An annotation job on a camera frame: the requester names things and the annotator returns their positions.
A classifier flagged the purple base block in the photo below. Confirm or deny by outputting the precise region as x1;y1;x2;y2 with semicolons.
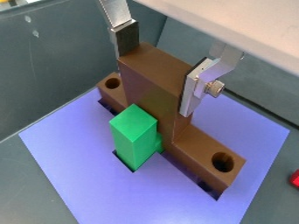
20;90;288;224

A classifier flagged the red hexagonal peg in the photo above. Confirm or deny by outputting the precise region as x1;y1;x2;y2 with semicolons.
289;169;299;188

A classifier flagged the brown T-shaped block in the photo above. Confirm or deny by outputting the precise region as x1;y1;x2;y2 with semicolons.
97;43;245;194

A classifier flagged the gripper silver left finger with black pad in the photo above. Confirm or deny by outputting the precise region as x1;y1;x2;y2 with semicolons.
97;0;138;58

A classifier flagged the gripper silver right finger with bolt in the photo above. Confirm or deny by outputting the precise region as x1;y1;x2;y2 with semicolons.
178;42;244;117

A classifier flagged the green U-shaped block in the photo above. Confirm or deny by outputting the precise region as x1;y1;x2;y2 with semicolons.
109;104;157;172

